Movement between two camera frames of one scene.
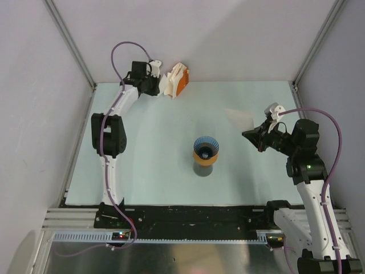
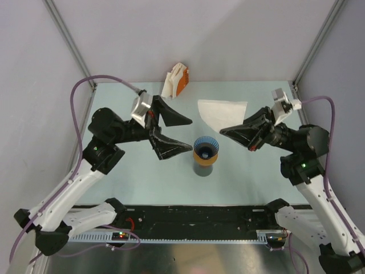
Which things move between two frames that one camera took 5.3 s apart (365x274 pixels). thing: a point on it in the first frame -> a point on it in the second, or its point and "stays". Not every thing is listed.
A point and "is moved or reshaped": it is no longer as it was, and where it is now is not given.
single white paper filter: x=240 y=121 is moved or reshaped
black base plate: x=186 y=222 stays
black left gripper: x=155 y=91 -> x=165 y=146
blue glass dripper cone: x=206 y=147 stays
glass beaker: x=202 y=170 stays
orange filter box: x=183 y=81 stays
